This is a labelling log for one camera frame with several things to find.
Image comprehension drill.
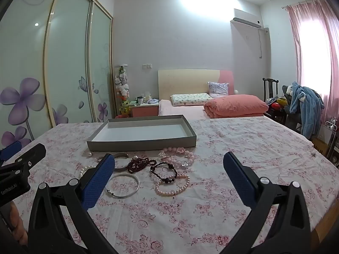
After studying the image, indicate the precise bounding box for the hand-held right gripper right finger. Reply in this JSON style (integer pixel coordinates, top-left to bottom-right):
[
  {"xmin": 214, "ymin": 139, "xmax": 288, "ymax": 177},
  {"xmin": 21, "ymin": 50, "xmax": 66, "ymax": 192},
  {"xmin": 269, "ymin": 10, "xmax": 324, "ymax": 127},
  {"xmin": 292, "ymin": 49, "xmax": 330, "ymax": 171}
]
[{"xmin": 219, "ymin": 151, "xmax": 311, "ymax": 254}]

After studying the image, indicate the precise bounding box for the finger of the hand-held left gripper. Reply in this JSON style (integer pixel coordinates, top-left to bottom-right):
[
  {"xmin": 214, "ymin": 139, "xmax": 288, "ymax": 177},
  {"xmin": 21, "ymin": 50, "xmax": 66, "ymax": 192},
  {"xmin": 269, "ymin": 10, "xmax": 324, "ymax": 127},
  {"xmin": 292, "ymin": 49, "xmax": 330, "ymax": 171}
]
[
  {"xmin": 0, "ymin": 143, "xmax": 47, "ymax": 182},
  {"xmin": 0, "ymin": 141, "xmax": 22, "ymax": 164}
]

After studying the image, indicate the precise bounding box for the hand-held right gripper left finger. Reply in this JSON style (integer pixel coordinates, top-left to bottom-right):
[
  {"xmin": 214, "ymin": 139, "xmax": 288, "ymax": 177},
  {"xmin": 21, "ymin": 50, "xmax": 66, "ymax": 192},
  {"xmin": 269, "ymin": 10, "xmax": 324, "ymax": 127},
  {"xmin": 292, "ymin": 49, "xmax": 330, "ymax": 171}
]
[{"xmin": 26, "ymin": 153, "xmax": 119, "ymax": 254}]

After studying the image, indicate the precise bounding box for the white pearl necklace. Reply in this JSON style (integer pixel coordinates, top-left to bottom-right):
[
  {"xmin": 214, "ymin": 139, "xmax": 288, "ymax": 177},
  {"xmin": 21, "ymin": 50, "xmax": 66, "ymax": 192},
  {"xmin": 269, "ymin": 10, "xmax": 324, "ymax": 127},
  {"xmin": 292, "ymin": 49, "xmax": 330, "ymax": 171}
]
[{"xmin": 79, "ymin": 164, "xmax": 97, "ymax": 178}]

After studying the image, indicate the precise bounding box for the dark red bead bracelet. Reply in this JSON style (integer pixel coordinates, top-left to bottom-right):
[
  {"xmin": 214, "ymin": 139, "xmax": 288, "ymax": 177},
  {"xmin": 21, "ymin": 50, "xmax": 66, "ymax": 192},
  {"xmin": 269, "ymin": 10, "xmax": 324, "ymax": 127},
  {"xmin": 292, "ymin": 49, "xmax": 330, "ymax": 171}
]
[{"xmin": 128, "ymin": 157, "xmax": 157, "ymax": 174}]

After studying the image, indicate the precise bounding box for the thin silver bangle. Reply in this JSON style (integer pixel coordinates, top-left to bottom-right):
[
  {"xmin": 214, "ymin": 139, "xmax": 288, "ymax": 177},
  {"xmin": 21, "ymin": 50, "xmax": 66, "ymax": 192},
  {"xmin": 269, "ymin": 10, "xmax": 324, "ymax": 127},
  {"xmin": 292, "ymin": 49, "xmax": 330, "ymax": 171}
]
[{"xmin": 106, "ymin": 174, "xmax": 140, "ymax": 198}]

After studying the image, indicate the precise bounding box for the pink pearl bracelet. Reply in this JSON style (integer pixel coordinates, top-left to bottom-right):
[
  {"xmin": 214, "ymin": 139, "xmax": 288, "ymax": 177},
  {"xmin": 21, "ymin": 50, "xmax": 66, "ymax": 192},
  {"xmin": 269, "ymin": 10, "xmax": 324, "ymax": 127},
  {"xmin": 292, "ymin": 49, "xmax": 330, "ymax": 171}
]
[{"xmin": 155, "ymin": 174, "xmax": 190, "ymax": 197}]

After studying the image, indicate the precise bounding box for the grey cardboard tray box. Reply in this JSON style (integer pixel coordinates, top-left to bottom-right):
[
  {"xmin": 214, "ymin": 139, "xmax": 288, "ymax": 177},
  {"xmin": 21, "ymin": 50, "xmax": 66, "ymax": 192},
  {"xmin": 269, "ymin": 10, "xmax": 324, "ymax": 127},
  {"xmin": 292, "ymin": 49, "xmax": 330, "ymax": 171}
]
[{"xmin": 87, "ymin": 115, "xmax": 197, "ymax": 151}]

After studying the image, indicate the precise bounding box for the pink flower bead bracelet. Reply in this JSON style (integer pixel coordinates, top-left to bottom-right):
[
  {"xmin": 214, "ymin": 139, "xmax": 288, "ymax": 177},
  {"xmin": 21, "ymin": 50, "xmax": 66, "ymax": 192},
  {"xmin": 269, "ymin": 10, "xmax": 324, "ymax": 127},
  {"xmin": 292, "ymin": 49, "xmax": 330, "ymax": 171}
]
[{"xmin": 158, "ymin": 146, "xmax": 196, "ymax": 169}]

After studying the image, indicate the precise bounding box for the black bead bracelet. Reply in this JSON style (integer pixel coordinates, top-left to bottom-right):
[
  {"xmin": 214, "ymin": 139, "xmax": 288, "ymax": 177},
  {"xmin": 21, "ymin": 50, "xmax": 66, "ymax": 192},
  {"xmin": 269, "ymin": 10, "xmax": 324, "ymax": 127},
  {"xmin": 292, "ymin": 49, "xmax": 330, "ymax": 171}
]
[{"xmin": 150, "ymin": 161, "xmax": 178, "ymax": 185}]

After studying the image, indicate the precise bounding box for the person's left hand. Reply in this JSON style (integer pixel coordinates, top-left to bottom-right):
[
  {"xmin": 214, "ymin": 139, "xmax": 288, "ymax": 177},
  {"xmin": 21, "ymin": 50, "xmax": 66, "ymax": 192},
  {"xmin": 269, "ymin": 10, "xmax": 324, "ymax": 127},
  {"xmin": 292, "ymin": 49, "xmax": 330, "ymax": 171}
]
[{"xmin": 0, "ymin": 200, "xmax": 28, "ymax": 247}]

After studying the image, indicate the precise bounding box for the pink floral tablecloth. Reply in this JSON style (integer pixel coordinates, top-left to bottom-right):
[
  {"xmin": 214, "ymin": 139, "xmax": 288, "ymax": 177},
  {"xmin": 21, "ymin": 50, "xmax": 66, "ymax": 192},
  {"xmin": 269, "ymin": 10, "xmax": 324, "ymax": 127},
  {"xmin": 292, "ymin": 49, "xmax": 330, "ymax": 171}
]
[{"xmin": 0, "ymin": 116, "xmax": 339, "ymax": 254}]

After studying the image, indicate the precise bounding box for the folded pink quilt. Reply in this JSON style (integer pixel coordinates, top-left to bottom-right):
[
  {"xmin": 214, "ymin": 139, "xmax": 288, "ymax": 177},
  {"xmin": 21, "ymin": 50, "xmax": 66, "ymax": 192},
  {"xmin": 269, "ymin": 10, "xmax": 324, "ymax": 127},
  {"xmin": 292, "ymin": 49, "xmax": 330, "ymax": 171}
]
[{"xmin": 203, "ymin": 94, "xmax": 270, "ymax": 119}]

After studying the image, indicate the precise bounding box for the pink nightstand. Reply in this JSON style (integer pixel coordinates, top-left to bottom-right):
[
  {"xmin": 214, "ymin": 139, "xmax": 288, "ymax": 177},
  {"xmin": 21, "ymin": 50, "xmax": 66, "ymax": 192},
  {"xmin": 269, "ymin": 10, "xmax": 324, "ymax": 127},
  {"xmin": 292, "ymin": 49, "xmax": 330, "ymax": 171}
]
[{"xmin": 132, "ymin": 102, "xmax": 160, "ymax": 117}]

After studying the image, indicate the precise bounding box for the pink bed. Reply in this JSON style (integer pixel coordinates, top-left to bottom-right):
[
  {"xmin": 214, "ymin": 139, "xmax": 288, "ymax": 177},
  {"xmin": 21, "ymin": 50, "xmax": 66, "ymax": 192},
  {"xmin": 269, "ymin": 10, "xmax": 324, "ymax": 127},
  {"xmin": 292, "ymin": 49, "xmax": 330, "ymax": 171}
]
[{"xmin": 158, "ymin": 99, "xmax": 265, "ymax": 121}]

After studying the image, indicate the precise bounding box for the small purple floral pillow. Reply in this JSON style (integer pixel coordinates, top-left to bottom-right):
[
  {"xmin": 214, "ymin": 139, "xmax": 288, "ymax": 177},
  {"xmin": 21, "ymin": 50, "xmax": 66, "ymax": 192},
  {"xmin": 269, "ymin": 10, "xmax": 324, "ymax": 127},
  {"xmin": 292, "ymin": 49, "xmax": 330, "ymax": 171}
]
[{"xmin": 208, "ymin": 82, "xmax": 230, "ymax": 96}]

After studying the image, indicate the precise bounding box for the flat patterned pillow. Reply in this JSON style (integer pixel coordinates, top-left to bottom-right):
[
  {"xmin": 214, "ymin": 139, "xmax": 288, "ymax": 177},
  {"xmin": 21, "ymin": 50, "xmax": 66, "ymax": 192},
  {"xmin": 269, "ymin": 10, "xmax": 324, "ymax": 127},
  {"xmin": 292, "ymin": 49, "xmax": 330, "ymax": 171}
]
[{"xmin": 170, "ymin": 93, "xmax": 213, "ymax": 106}]

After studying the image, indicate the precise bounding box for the plush toy stack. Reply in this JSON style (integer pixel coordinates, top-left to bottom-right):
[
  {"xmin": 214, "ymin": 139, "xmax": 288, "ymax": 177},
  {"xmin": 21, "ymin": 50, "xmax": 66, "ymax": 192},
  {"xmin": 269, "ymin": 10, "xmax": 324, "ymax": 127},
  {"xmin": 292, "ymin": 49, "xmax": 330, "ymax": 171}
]
[{"xmin": 114, "ymin": 65, "xmax": 131, "ymax": 117}]

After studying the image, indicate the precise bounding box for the dark wooden chair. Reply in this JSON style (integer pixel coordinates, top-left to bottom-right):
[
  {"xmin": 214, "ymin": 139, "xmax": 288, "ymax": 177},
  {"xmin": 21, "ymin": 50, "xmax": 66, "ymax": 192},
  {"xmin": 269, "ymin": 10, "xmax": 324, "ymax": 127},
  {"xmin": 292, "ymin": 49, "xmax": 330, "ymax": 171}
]
[{"xmin": 262, "ymin": 77, "xmax": 288, "ymax": 124}]

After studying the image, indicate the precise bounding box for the blue fleece garment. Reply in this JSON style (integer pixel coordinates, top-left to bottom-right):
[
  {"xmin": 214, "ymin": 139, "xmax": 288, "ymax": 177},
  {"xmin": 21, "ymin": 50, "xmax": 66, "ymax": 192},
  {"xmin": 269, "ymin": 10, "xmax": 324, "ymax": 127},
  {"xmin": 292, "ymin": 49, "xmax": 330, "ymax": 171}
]
[{"xmin": 289, "ymin": 81, "xmax": 325, "ymax": 138}]

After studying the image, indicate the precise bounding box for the metal rack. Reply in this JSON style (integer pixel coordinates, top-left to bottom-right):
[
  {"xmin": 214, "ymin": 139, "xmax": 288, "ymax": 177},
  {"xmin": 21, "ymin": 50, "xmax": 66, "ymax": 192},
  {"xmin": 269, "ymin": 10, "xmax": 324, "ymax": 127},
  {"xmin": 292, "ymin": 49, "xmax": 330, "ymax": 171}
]
[{"xmin": 322, "ymin": 120, "xmax": 339, "ymax": 160}]

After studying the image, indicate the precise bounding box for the flower print sliding wardrobe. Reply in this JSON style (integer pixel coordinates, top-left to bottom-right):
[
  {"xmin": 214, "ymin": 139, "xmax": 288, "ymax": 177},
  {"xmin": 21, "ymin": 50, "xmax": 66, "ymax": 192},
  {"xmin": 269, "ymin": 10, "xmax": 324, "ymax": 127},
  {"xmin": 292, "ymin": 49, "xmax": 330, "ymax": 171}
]
[{"xmin": 0, "ymin": 0, "xmax": 115, "ymax": 149}]

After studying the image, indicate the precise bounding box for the beige and pink headboard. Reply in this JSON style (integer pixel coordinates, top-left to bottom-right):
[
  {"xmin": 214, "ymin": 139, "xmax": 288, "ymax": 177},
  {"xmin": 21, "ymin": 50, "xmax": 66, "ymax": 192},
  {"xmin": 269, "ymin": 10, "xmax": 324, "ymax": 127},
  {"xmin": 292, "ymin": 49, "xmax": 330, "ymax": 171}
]
[{"xmin": 158, "ymin": 69, "xmax": 234, "ymax": 101}]

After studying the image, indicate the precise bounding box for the pink curtain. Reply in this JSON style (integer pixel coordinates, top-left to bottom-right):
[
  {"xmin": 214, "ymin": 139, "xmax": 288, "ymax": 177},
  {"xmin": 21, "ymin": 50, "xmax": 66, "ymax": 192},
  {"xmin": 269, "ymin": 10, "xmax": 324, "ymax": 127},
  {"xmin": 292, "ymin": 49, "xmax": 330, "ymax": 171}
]
[{"xmin": 285, "ymin": 0, "xmax": 339, "ymax": 129}]

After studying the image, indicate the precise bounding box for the white air conditioner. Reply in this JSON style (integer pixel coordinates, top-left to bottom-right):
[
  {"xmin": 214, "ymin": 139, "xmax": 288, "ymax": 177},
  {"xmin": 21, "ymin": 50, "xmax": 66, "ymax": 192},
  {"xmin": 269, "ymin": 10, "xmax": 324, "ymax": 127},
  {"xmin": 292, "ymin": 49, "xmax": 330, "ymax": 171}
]
[{"xmin": 230, "ymin": 8, "xmax": 263, "ymax": 28}]

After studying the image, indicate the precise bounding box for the wide silver cuff bracelet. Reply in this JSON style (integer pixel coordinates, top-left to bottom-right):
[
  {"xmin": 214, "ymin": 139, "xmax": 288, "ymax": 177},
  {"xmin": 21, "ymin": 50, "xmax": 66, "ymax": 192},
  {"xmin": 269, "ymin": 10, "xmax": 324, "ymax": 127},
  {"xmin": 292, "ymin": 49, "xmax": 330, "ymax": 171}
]
[{"xmin": 114, "ymin": 152, "xmax": 129, "ymax": 171}]

